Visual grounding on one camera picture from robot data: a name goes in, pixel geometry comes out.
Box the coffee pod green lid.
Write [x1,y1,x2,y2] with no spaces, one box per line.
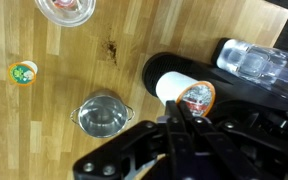
[7,60,39,88]

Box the clear plastic cup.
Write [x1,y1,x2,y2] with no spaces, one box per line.
[34,0,97,28]

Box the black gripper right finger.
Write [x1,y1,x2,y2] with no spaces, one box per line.
[179,100,288,180]

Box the black pod coffee maker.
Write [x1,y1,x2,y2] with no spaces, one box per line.
[141,37,288,141]

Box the small steel pot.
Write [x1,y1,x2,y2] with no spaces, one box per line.
[69,89,136,139]

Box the coffee pod red foil lid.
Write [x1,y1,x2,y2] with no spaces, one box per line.
[155,70,217,118]

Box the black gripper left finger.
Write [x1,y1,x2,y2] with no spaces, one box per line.
[72,99,198,180]

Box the clear water tank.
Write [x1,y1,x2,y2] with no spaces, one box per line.
[216,38,288,108]

